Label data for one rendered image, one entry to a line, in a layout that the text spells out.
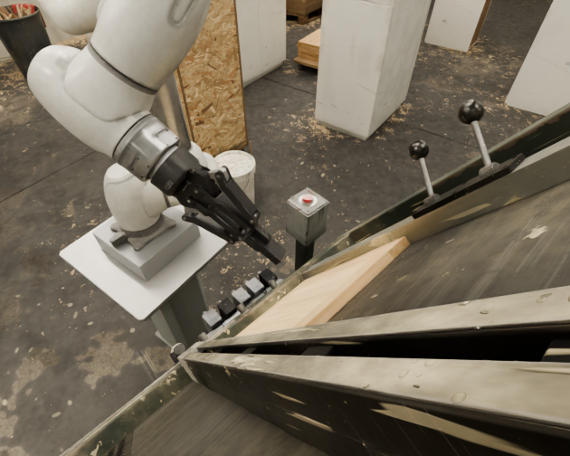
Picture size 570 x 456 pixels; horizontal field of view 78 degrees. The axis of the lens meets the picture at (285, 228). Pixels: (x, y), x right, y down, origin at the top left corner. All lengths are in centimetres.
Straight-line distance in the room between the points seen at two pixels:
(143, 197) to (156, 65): 78
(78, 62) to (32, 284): 221
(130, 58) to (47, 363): 197
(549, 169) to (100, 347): 209
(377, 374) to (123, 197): 115
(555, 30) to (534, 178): 374
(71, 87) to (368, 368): 50
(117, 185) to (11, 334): 147
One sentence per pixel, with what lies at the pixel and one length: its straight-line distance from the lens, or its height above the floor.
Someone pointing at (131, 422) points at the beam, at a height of 89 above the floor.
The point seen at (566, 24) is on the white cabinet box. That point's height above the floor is 79.
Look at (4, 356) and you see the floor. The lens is 248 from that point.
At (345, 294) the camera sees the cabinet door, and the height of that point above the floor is 130.
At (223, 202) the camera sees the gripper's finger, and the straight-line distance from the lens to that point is 56.
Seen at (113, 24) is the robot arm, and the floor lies 168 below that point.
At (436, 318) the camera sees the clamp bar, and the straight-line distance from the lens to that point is 18.
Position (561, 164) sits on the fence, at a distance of 56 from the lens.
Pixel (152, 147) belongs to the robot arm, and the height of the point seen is 154.
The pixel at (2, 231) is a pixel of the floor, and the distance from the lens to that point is 317.
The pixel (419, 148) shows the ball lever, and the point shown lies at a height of 145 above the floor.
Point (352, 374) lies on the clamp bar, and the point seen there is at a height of 166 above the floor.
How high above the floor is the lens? 183
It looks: 47 degrees down
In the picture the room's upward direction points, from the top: straight up
